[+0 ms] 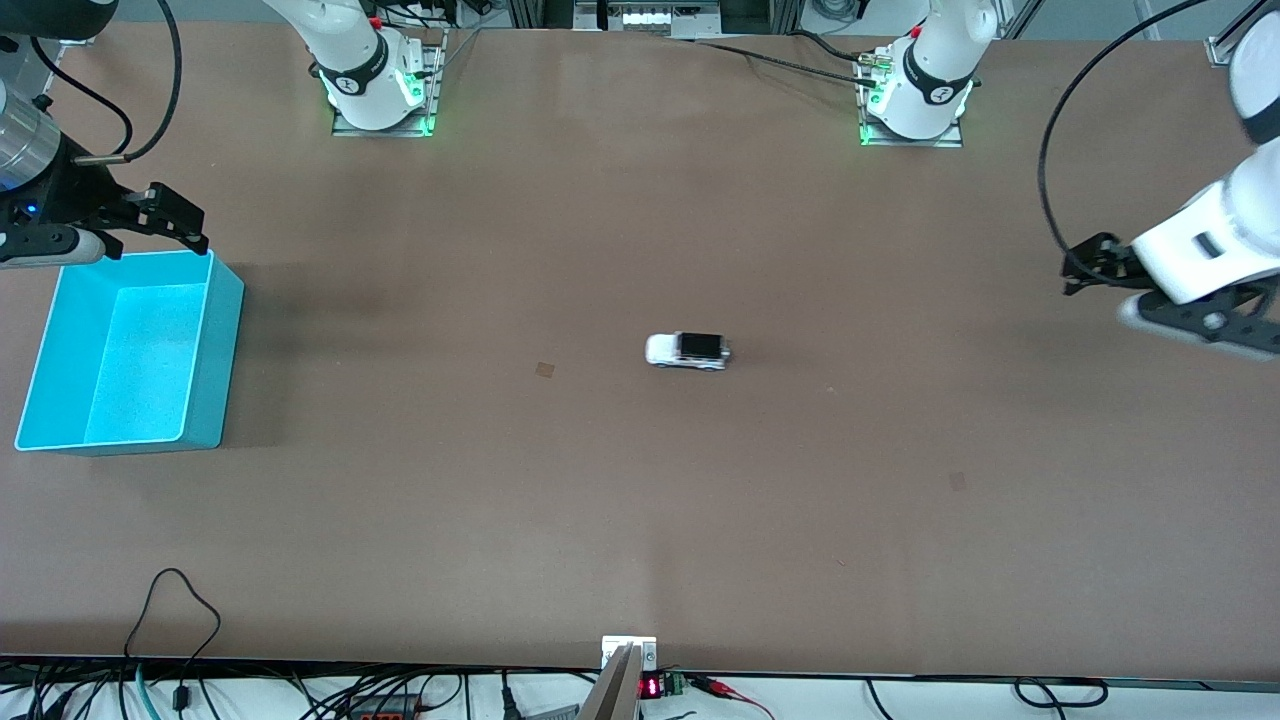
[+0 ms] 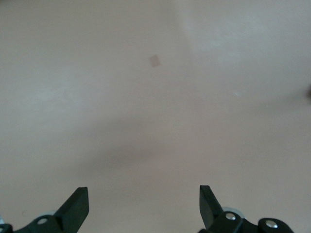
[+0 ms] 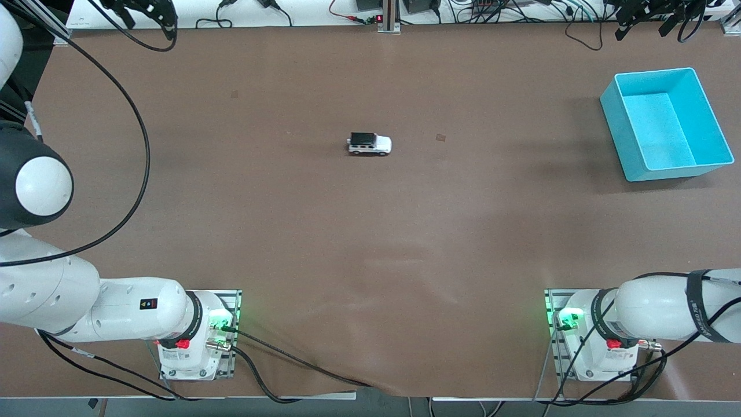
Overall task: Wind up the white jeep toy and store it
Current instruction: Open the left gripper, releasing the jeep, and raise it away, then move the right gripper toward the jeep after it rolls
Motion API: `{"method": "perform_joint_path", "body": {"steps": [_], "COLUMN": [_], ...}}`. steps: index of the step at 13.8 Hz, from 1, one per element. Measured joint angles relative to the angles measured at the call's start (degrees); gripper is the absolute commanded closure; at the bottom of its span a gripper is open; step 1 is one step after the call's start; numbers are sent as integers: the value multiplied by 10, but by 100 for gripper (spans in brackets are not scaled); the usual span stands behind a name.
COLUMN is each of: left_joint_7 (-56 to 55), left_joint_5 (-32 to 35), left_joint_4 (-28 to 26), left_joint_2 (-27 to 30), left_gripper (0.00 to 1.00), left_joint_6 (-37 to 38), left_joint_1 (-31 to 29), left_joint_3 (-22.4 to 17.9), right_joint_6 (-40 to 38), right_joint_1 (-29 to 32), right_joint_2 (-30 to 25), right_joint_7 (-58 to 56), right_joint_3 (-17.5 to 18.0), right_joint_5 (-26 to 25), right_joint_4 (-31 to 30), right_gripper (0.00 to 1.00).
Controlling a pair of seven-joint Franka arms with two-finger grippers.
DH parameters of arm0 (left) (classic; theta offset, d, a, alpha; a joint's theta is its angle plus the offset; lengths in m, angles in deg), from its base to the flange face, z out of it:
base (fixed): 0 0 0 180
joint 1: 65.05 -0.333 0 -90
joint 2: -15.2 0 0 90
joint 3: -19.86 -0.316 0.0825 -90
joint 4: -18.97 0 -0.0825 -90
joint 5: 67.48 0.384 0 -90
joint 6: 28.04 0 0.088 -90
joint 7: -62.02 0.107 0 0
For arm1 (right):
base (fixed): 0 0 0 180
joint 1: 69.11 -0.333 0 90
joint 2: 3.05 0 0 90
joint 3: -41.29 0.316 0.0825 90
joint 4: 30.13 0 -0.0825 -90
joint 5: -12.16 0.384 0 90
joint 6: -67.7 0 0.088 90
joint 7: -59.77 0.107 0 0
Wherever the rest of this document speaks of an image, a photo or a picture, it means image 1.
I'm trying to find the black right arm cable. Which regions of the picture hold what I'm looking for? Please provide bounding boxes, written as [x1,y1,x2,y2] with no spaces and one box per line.
[28,0,184,163]

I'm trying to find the red black clip leads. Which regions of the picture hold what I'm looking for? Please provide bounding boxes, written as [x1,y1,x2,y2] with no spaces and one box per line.
[688,674,777,720]

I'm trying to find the long black table cable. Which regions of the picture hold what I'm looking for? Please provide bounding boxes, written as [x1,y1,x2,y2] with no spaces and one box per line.
[690,38,883,89]

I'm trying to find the short black table cable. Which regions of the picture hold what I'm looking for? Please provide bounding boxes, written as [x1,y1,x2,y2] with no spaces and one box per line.
[788,30,867,63]

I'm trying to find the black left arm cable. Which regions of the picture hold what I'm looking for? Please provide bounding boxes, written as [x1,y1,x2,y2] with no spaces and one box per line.
[1037,0,1216,259]

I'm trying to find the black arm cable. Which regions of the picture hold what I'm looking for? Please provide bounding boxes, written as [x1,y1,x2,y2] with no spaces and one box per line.
[1037,0,1216,259]
[28,0,184,163]

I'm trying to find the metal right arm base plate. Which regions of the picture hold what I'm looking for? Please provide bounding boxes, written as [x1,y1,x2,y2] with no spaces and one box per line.
[331,28,447,138]

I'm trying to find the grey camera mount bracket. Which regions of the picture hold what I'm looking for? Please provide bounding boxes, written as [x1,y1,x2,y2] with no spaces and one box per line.
[575,635,659,720]

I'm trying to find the black coiled cable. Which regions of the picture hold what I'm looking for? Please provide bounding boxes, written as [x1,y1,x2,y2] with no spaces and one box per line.
[1013,677,1110,710]

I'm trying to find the thin black looped cable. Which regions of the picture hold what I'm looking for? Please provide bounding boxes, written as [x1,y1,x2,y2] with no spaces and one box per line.
[124,568,223,713]

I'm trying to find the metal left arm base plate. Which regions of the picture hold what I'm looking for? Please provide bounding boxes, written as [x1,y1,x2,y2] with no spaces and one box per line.
[857,45,965,149]

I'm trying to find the aluminium frame with white module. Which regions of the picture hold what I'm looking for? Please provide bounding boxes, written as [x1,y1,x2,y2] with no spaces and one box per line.
[573,0,723,41]

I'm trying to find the cyan plastic bin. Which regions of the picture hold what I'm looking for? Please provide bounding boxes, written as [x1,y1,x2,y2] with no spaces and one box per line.
[14,249,246,458]

